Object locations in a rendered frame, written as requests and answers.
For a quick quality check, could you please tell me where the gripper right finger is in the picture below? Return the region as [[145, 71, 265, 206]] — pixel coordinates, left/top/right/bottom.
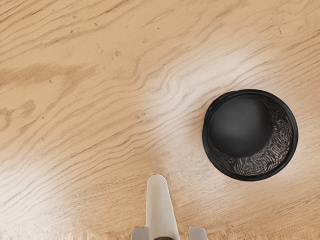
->
[[188, 226, 207, 240]]

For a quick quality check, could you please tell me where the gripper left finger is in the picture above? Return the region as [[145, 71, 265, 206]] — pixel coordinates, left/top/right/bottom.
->
[[131, 226, 149, 240]]

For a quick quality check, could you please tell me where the cream white pen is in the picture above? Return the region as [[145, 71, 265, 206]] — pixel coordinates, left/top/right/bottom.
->
[[145, 174, 180, 240]]

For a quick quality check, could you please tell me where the black mesh pen holder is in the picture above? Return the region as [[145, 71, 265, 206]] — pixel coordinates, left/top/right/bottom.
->
[[201, 89, 299, 182]]

